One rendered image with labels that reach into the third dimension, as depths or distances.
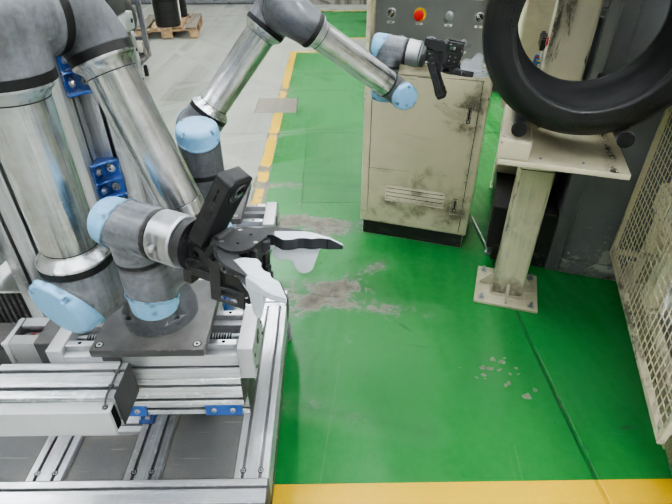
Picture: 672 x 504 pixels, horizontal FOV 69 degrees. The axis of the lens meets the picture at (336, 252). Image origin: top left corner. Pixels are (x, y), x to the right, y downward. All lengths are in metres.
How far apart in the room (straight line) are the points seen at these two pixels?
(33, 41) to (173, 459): 1.08
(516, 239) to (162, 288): 1.63
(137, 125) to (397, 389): 1.34
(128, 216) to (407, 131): 1.77
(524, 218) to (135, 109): 1.62
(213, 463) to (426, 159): 1.59
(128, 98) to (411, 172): 1.77
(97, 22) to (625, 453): 1.80
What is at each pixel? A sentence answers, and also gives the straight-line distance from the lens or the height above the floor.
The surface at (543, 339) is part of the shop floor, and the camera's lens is 2.17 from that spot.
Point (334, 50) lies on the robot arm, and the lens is 1.38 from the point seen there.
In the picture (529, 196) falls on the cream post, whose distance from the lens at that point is 2.05.
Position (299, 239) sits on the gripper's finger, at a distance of 0.64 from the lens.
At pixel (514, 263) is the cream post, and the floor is 0.19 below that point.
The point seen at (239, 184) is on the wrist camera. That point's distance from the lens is 0.60.
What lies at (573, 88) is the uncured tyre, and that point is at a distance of 1.78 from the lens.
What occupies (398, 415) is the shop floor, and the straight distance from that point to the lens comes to 1.77.
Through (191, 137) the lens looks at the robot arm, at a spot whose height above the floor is 0.93.
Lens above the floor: 1.41
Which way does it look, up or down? 35 degrees down
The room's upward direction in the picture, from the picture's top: straight up
